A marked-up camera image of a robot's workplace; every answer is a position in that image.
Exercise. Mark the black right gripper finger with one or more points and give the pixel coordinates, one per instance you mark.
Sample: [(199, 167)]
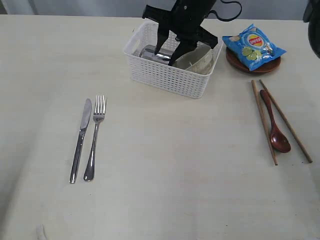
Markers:
[(162, 35)]

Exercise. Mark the white perforated plastic basket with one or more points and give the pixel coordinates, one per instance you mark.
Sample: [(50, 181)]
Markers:
[(169, 78)]

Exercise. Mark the blue chips bag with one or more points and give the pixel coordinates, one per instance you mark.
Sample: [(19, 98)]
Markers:
[(253, 45)]

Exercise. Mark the silver fork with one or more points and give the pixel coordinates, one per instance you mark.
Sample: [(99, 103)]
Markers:
[(98, 116)]

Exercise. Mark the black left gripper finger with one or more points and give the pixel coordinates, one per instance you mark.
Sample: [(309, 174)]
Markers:
[(185, 46)]

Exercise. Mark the white ceramic bowl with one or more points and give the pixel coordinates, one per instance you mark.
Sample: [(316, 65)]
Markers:
[(199, 61)]

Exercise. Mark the silver foil packet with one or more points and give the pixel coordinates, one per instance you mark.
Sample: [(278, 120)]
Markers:
[(163, 56)]

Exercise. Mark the dark red wooden spoon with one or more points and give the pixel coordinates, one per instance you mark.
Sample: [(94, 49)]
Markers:
[(277, 138)]

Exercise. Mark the silver table knife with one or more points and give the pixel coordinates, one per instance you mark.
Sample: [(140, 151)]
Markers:
[(81, 135)]

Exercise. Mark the brown round plate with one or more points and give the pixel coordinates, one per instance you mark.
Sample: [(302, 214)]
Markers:
[(252, 67)]

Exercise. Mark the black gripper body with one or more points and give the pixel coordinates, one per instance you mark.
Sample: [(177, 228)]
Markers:
[(185, 19)]

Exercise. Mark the wooden chopstick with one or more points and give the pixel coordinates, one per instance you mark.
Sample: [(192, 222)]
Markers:
[(284, 118), (263, 120)]

